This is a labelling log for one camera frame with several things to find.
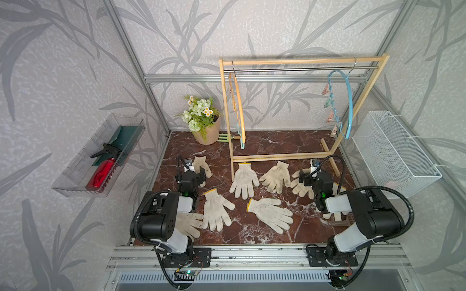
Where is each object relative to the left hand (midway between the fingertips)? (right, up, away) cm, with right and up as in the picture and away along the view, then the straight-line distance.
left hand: (191, 167), depth 93 cm
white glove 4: (+57, -11, 0) cm, 58 cm away
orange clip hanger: (+23, +37, +20) cm, 48 cm away
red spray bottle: (-20, +2, -34) cm, 40 cm away
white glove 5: (+14, -21, -7) cm, 26 cm away
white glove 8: (+62, -10, -29) cm, 69 cm away
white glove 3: (+44, -6, +5) cm, 45 cm away
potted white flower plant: (+6, +25, 0) cm, 26 cm away
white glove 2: (+27, -10, +2) cm, 29 cm away
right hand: (+63, 0, +1) cm, 63 cm away
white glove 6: (+39, -19, -7) cm, 44 cm away
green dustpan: (-19, +14, -23) cm, 33 cm away
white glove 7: (+1, -24, -11) cm, 26 cm away
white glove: (+1, +2, +12) cm, 12 cm away
